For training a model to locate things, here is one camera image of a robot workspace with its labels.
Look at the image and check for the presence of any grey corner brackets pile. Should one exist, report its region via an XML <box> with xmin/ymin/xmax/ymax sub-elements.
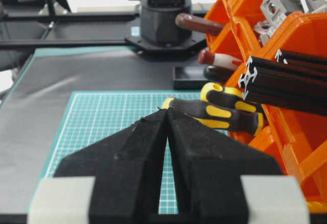
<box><xmin>254</xmin><ymin>0</ymin><xmax>326</xmax><ymax>45</ymax></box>

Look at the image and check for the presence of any orange container rack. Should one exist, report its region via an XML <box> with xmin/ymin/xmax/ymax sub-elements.
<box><xmin>206</xmin><ymin>0</ymin><xmax>326</xmax><ymax>214</ymax></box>

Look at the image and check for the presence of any black aluminium extrusion bar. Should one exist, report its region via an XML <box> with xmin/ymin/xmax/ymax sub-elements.
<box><xmin>238</xmin><ymin>56</ymin><xmax>326</xmax><ymax>116</ymax></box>

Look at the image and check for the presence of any black tool handle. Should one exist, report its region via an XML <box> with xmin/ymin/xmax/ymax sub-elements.
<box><xmin>203</xmin><ymin>65</ymin><xmax>234</xmax><ymax>84</ymax></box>

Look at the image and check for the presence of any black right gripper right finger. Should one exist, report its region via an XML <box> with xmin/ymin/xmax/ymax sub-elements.
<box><xmin>167</xmin><ymin>108</ymin><xmax>282</xmax><ymax>223</ymax></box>

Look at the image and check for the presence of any long yellow-black screwdriver handle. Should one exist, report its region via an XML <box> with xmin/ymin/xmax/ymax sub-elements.
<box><xmin>161</xmin><ymin>97</ymin><xmax>264</xmax><ymax>136</ymax></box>

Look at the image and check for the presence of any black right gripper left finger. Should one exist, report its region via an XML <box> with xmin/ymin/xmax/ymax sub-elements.
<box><xmin>54</xmin><ymin>109</ymin><xmax>168</xmax><ymax>223</ymax></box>

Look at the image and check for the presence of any red-white tool handle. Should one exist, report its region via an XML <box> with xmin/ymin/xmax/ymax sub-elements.
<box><xmin>198</xmin><ymin>49</ymin><xmax>243</xmax><ymax>71</ymax></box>

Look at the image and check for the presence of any green cutting mat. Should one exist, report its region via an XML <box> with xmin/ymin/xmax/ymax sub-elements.
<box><xmin>40</xmin><ymin>91</ymin><xmax>229</xmax><ymax>215</ymax></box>

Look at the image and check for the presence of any black table cover sheet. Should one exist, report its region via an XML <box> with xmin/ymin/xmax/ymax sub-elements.
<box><xmin>0</xmin><ymin>48</ymin><xmax>213</xmax><ymax>215</ymax></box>

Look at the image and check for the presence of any short yellow-black screwdriver handle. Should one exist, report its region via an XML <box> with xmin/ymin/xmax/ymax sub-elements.
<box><xmin>200</xmin><ymin>82</ymin><xmax>264</xmax><ymax>113</ymax></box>

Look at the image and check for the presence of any black tray under rack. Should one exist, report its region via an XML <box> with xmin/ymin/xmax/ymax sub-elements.
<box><xmin>173</xmin><ymin>66</ymin><xmax>219</xmax><ymax>90</ymax></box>

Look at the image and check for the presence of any dark brown tool handle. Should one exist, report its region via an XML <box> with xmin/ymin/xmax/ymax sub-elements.
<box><xmin>175</xmin><ymin>13</ymin><xmax>224</xmax><ymax>36</ymax></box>

